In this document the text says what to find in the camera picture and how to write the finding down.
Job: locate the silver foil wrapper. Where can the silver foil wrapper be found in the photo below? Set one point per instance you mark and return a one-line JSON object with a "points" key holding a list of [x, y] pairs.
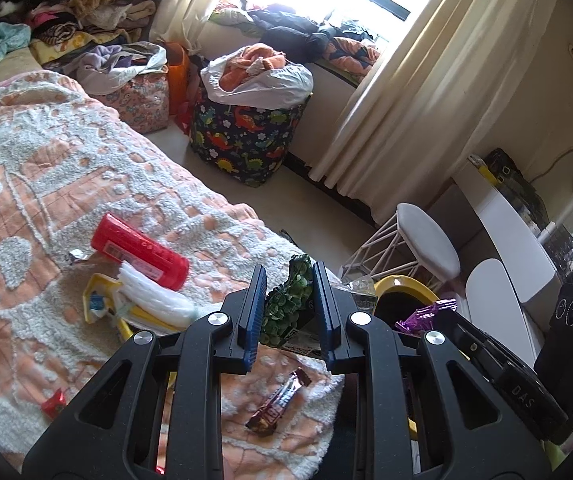
{"points": [[77, 257]]}

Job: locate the beige bed sheet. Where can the beige bed sheet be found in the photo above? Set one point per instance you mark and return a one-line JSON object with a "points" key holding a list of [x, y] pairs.
{"points": [[1, 72]]}

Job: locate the white dressing table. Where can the white dressing table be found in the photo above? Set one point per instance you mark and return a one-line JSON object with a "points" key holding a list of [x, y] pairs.
{"points": [[506, 230]]}

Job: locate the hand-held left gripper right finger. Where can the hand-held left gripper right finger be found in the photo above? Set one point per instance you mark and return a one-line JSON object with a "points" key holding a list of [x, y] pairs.
{"points": [[324, 310]]}

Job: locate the yellow white packet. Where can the yellow white packet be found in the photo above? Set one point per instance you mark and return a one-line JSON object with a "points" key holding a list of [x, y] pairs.
{"points": [[99, 290]]}

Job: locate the small red foil wrapper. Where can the small red foil wrapper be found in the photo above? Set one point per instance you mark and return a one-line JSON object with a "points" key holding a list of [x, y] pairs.
{"points": [[54, 403]]}

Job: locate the pile of dark clothes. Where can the pile of dark clothes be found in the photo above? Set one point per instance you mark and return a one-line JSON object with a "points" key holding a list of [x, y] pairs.
{"points": [[91, 10]]}

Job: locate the yellow white box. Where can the yellow white box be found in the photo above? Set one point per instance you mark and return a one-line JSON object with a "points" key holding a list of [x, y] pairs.
{"points": [[481, 167]]}

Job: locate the red cylindrical can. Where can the red cylindrical can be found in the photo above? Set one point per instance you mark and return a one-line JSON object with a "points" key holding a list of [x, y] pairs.
{"points": [[136, 250]]}

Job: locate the clear plastic wrapper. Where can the clear plastic wrapper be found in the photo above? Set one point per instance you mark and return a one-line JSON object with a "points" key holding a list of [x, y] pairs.
{"points": [[361, 292]]}

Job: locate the white round stool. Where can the white round stool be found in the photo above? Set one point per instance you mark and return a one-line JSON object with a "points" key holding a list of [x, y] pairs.
{"points": [[429, 240]]}

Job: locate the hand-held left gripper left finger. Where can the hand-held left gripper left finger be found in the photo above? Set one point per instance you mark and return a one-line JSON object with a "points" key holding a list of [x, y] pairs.
{"points": [[256, 310]]}

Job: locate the dinosaur print laundry basket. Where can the dinosaur print laundry basket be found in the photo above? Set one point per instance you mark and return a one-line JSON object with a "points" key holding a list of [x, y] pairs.
{"points": [[236, 140]]}

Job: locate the yellow rimmed black trash bin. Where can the yellow rimmed black trash bin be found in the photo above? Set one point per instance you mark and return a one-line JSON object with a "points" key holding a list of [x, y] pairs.
{"points": [[396, 310]]}

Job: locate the floral fabric bag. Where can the floral fabric bag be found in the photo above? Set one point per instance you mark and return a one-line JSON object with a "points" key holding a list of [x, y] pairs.
{"points": [[136, 102]]}

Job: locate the purple foil wrapper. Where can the purple foil wrapper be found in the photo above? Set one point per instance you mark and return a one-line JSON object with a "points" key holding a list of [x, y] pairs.
{"points": [[424, 317]]}

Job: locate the black cosmetics organizer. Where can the black cosmetics organizer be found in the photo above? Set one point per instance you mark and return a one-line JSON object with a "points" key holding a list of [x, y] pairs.
{"points": [[566, 250]]}

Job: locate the dark green bag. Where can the dark green bag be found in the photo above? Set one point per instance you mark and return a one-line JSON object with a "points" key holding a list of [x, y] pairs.
{"points": [[513, 180]]}

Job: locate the white plastic bag liner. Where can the white plastic bag liner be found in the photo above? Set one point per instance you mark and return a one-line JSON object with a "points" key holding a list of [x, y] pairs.
{"points": [[281, 85]]}

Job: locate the orange bag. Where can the orange bag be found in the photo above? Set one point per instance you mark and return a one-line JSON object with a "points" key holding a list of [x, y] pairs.
{"points": [[179, 75]]}

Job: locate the orange towel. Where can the orange towel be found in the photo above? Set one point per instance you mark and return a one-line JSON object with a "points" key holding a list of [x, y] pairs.
{"points": [[251, 62]]}

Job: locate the heap of dark jackets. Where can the heap of dark jackets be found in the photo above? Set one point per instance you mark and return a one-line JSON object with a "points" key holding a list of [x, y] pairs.
{"points": [[296, 35]]}

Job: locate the green snack packet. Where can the green snack packet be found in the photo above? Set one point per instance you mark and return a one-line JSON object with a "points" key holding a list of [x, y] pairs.
{"points": [[286, 310]]}

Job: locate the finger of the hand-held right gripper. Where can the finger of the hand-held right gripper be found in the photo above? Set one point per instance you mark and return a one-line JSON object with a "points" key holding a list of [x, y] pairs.
{"points": [[486, 360]]}

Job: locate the brown chocolate bar wrapper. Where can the brown chocolate bar wrapper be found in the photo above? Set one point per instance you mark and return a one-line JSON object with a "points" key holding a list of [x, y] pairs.
{"points": [[279, 400]]}

